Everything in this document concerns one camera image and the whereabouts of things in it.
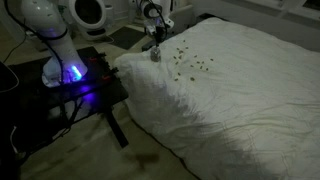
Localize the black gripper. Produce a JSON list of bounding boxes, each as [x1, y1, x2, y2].
[[151, 22, 167, 48]]

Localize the dark floor mat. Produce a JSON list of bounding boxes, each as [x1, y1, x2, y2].
[[108, 25, 149, 51]]

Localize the pale storage box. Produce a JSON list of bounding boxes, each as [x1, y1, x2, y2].
[[172, 3, 196, 34]]

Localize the round white appliance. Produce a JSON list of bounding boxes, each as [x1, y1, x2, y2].
[[68, 0, 109, 42]]

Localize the black robot table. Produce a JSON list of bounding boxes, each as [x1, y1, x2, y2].
[[0, 45, 130, 158]]

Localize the white quilted duvet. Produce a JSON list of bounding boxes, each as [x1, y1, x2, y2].
[[113, 16, 320, 180]]

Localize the black clamp red handle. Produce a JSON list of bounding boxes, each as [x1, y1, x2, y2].
[[99, 67, 120, 83], [87, 52, 108, 66]]

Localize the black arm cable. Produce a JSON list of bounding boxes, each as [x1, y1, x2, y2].
[[5, 0, 68, 86]]

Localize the black floor cable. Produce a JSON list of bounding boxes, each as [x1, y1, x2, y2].
[[2, 31, 28, 64]]

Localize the white cable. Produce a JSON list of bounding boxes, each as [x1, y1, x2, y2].
[[0, 61, 20, 94]]

